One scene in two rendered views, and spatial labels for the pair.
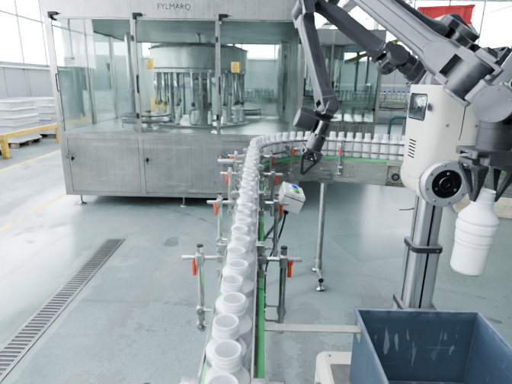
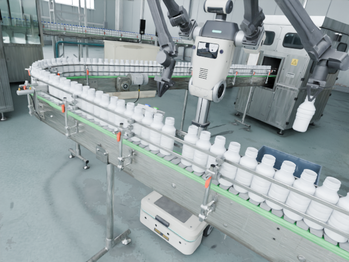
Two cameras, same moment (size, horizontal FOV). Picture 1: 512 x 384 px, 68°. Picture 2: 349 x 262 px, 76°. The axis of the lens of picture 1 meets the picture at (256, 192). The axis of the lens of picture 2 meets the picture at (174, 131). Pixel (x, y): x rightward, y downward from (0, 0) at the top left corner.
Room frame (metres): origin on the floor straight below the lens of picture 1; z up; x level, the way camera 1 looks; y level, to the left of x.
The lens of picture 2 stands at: (0.62, 0.75, 1.49)
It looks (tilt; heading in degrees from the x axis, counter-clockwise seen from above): 23 degrees down; 303
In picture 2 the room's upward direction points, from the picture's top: 8 degrees clockwise
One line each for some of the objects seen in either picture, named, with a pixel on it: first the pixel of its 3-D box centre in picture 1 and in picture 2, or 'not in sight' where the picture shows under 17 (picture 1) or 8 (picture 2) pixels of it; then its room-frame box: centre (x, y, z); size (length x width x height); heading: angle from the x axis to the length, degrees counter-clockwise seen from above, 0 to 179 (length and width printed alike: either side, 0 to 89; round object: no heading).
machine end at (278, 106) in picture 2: not in sight; (289, 75); (1.38, -4.48, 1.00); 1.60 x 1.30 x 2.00; 71
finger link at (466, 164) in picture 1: (484, 177); (313, 90); (0.68, -0.42, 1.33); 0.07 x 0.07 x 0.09; 2
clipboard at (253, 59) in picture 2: not in sight; (252, 59); (2.02, -3.88, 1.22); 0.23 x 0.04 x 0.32; 161
